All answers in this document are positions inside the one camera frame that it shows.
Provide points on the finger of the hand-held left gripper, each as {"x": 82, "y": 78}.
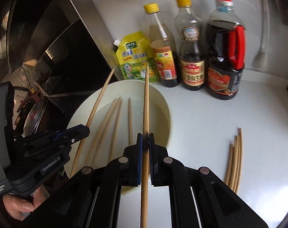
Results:
{"x": 81, "y": 129}
{"x": 46, "y": 144}

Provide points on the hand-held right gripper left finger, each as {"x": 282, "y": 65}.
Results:
{"x": 139, "y": 152}

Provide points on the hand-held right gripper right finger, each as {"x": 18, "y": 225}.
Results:
{"x": 151, "y": 154}

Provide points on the slender wooden chopstick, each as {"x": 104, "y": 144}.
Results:
{"x": 103, "y": 125}
{"x": 146, "y": 104}
{"x": 101, "y": 92}
{"x": 108, "y": 123}
{"x": 129, "y": 123}
{"x": 116, "y": 125}

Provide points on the white round bowl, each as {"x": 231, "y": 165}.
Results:
{"x": 155, "y": 114}

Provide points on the bunch of wooden chopsticks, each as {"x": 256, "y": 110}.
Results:
{"x": 236, "y": 161}

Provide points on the person's left hand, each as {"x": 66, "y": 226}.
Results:
{"x": 23, "y": 206}

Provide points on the black cooktop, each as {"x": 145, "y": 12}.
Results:
{"x": 68, "y": 104}

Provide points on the steel pot with lid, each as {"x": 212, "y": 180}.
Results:
{"x": 34, "y": 118}

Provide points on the yellow-cap vinegar bottle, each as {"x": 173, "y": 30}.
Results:
{"x": 164, "y": 68}

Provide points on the yellow seasoning pouch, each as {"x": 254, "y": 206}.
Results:
{"x": 134, "y": 59}

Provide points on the yellow-cap soy sauce bottle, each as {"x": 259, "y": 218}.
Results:
{"x": 191, "y": 73}

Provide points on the steel range hood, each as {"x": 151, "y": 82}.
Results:
{"x": 63, "y": 40}

